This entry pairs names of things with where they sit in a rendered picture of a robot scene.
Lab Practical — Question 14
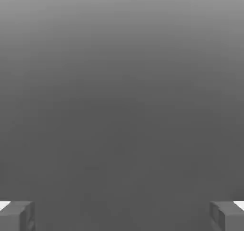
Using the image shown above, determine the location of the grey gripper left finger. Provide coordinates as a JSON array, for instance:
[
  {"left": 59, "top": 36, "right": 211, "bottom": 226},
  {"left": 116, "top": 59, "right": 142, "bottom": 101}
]
[{"left": 0, "top": 201, "right": 36, "bottom": 231}]

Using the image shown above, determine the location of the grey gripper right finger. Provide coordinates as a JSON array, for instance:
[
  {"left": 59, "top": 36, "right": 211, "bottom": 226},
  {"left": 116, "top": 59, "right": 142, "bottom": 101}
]
[{"left": 209, "top": 201, "right": 244, "bottom": 231}]

